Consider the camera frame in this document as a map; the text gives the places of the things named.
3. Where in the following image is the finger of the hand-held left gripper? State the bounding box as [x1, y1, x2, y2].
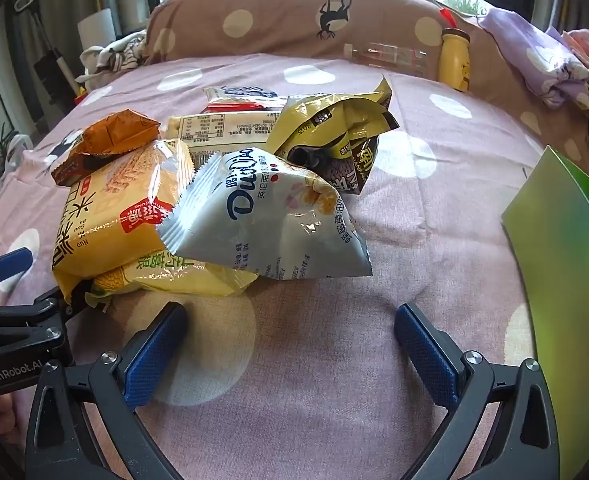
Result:
[0, 247, 34, 306]
[33, 280, 94, 320]

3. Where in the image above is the orange brown snack packet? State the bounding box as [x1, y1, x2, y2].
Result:
[51, 109, 162, 188]

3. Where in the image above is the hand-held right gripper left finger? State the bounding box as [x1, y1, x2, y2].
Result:
[24, 301, 190, 480]

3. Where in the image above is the yellow brown snack packet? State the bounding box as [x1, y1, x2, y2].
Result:
[266, 75, 400, 196]

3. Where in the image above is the purple dotted cloth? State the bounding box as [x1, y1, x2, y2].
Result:
[479, 7, 589, 111]

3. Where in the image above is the green cardboard box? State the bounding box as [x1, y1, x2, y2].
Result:
[501, 145, 589, 480]

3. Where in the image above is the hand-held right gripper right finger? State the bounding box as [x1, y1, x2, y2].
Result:
[393, 302, 560, 480]

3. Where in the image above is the yellow bottle with red strap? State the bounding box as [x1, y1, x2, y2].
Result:
[435, 7, 471, 92]

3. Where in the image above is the pink dotted bed sheet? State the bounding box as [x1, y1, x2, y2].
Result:
[0, 55, 575, 480]

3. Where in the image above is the green houseplant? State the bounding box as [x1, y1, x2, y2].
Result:
[0, 127, 25, 171]

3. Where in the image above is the clear glass jar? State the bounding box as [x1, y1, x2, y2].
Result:
[343, 41, 433, 78]

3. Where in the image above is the small white red packet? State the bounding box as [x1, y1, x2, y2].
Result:
[202, 85, 288, 115]

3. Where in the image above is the yellow rice cracker packet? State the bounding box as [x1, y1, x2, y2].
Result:
[52, 137, 198, 301]

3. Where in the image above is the white blue nut packet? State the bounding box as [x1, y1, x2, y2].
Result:
[155, 147, 374, 281]

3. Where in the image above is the pale green corn snack packet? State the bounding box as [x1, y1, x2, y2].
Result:
[84, 252, 260, 311]

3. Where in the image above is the white black striped cloth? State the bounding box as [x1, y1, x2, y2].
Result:
[77, 30, 150, 86]

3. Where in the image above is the cream packet with white label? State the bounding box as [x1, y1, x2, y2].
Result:
[167, 110, 288, 148]

